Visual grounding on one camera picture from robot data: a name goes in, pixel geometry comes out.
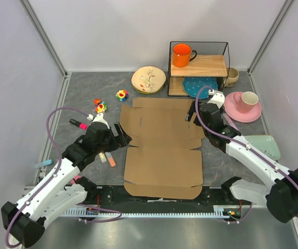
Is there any yellow flower keychain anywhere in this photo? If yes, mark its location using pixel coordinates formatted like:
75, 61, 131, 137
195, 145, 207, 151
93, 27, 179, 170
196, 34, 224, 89
92, 102, 107, 115

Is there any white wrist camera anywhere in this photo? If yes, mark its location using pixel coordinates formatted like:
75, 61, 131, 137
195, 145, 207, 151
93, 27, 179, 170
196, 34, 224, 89
92, 113, 110, 129
208, 90, 225, 109

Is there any black wire wooden shelf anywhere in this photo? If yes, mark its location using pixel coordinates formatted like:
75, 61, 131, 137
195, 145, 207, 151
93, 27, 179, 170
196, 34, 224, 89
167, 41, 231, 97

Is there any light blue highlighter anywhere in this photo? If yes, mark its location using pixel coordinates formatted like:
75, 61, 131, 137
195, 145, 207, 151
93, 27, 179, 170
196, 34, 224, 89
35, 159, 52, 169

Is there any pink black highlighter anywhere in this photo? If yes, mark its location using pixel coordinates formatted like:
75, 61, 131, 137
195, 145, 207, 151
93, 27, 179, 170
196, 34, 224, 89
69, 119, 88, 130

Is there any brown cardboard box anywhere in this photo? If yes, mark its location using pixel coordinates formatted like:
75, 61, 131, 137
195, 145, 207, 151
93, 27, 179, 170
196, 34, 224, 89
120, 98, 205, 200

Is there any blue dotted plate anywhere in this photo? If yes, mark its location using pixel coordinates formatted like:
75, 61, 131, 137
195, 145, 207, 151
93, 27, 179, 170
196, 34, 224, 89
182, 77, 218, 98

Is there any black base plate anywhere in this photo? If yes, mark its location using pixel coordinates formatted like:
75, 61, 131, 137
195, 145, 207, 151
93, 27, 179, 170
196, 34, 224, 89
84, 185, 249, 209

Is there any orange mug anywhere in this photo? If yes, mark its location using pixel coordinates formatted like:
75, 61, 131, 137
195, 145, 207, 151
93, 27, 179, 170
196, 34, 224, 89
172, 44, 197, 67

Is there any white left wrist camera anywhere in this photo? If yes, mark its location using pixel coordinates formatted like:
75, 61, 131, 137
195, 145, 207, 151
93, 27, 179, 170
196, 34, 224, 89
92, 113, 110, 129

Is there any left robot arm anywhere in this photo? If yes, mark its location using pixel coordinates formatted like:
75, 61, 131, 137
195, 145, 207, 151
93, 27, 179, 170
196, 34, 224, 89
1, 121, 132, 248

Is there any mint green square plate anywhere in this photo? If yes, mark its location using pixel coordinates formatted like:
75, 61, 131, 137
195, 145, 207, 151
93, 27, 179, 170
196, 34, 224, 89
245, 135, 281, 161

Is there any rainbow flower plush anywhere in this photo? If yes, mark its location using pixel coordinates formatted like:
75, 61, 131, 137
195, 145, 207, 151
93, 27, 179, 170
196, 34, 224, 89
115, 90, 129, 102

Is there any pink saucer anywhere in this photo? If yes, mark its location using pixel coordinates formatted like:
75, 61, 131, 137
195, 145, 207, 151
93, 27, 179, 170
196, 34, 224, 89
224, 92, 262, 123

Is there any cream bird plate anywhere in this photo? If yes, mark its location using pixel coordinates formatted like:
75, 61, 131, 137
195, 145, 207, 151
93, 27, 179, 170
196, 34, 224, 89
131, 66, 167, 94

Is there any grey cable duct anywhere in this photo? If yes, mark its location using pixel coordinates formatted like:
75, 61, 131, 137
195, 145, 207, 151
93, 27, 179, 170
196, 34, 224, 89
61, 206, 241, 219

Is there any small orange toy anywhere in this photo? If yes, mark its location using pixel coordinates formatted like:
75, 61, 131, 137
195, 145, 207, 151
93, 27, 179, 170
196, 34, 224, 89
93, 99, 102, 106

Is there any pink cup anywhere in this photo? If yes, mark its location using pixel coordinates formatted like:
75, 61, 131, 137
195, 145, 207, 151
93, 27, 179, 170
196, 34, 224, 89
233, 91, 259, 114

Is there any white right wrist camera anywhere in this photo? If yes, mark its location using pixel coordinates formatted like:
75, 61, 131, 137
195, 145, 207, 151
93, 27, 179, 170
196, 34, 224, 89
208, 90, 225, 109

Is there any beige ceramic cup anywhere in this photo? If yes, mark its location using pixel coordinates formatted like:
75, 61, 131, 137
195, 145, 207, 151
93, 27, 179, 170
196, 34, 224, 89
223, 67, 239, 87

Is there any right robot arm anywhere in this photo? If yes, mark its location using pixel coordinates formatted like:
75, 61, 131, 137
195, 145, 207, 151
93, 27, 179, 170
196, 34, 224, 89
186, 100, 298, 223

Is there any orange highlighter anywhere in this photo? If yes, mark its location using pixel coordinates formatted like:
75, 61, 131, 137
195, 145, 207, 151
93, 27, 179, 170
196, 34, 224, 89
105, 153, 116, 167

